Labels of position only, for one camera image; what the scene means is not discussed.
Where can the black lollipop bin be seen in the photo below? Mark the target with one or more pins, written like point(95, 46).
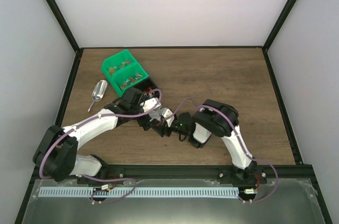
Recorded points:
point(147, 86)

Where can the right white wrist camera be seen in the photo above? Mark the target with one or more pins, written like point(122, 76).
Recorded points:
point(168, 115)

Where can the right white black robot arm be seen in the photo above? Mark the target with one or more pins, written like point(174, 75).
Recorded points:
point(212, 118)

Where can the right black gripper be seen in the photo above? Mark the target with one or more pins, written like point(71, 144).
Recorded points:
point(162, 130)

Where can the green two-compartment candy bin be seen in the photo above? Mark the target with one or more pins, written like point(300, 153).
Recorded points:
point(123, 71)

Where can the clear round cup lid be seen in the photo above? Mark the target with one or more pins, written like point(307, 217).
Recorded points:
point(157, 114)

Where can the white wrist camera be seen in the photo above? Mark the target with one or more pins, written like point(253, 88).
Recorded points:
point(168, 115)
point(150, 104)

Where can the light blue slotted cable duct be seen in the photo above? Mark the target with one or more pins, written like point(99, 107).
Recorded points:
point(141, 192)

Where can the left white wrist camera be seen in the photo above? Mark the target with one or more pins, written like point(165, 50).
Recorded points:
point(150, 104)

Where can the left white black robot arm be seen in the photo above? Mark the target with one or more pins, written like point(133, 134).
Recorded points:
point(57, 155)

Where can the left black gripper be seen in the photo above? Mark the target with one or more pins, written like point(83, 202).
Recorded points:
point(142, 123)

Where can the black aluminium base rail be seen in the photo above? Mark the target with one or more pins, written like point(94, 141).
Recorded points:
point(224, 173)

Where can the silver metal scoop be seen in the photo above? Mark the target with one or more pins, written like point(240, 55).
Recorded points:
point(98, 92)

